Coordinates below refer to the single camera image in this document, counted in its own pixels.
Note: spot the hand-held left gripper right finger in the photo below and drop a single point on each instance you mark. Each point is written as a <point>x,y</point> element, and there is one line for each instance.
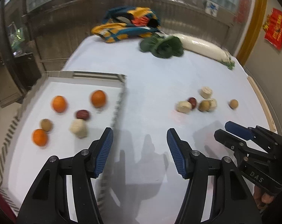
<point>176,151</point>

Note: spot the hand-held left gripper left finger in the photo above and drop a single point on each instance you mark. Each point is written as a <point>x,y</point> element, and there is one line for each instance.
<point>103,151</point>

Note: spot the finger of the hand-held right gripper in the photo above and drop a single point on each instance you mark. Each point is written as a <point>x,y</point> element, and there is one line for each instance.
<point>239,129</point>
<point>227,137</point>

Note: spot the beige yam piece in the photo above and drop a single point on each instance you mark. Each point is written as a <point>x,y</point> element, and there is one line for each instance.
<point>78,127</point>
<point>213,103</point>
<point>184,106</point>
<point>206,92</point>

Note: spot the red date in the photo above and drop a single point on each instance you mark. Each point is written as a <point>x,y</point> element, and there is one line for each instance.
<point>82,114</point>
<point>192,102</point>

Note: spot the orange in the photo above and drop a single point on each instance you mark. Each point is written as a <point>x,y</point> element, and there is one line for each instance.
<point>40,137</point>
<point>98,99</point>
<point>59,104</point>

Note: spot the large brown longan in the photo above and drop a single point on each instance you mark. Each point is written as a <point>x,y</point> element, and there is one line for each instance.
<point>45,124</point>

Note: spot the striped cardboard box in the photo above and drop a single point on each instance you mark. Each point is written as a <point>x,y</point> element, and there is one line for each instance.
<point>68,86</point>

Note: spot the person's right hand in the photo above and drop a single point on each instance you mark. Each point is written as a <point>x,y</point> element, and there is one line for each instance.
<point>263,198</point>

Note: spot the white daikon radish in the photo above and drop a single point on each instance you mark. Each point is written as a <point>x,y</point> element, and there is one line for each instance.
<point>201,45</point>

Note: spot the green leafy vegetable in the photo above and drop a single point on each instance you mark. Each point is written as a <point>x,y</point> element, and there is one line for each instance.
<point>164,46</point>

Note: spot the small blue white picture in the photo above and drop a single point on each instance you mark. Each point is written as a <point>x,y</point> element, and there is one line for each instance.
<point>211,8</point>

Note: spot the colourful patterned cloth bag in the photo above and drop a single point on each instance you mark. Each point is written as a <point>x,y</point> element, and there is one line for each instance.
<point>122,28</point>

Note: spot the red wall poster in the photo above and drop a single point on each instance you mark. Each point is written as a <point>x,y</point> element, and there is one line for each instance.
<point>275,28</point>

